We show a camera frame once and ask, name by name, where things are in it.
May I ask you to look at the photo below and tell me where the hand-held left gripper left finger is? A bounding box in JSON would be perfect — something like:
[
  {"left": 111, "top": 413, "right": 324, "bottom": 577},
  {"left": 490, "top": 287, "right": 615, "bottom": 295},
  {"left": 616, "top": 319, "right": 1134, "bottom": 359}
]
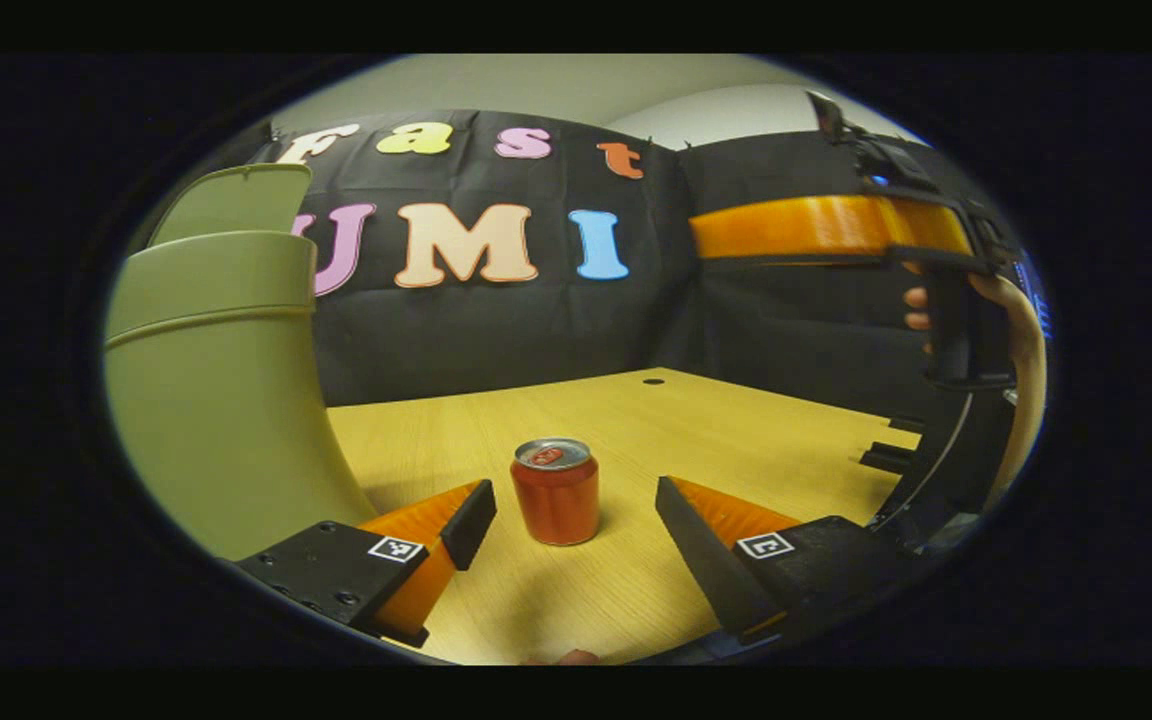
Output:
[{"left": 231, "top": 479, "right": 498, "bottom": 649}]

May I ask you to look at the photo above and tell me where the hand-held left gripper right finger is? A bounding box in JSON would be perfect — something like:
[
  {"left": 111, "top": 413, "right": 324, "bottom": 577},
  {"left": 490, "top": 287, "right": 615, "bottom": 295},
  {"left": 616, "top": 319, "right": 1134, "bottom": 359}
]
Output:
[{"left": 655, "top": 475, "right": 922, "bottom": 646}]

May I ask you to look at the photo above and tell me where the red pop can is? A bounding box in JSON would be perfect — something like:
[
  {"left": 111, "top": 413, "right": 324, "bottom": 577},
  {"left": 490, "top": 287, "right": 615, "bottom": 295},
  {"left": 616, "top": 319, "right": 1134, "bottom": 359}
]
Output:
[{"left": 510, "top": 437, "right": 601, "bottom": 547}]

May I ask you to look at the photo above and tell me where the green desktop garbage bin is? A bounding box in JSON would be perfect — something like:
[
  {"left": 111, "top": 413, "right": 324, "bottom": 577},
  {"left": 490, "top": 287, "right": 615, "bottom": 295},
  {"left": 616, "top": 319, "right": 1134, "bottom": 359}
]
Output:
[{"left": 103, "top": 163, "right": 379, "bottom": 561}]

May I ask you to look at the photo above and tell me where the wooden desktop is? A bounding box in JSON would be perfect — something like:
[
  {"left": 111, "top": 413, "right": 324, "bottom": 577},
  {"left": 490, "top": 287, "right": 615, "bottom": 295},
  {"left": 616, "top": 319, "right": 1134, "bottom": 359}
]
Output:
[{"left": 326, "top": 367, "right": 924, "bottom": 666}]

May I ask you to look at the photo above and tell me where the black backdrop cloth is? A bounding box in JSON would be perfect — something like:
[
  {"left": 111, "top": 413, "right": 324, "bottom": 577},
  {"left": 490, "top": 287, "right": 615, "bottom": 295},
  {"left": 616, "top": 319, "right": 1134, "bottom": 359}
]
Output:
[{"left": 136, "top": 105, "right": 1017, "bottom": 421}]

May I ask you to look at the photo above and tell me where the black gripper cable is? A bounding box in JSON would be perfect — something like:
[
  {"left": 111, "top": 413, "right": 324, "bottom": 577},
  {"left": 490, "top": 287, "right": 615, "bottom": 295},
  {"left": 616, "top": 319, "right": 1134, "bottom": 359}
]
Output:
[{"left": 871, "top": 390, "right": 982, "bottom": 526}]

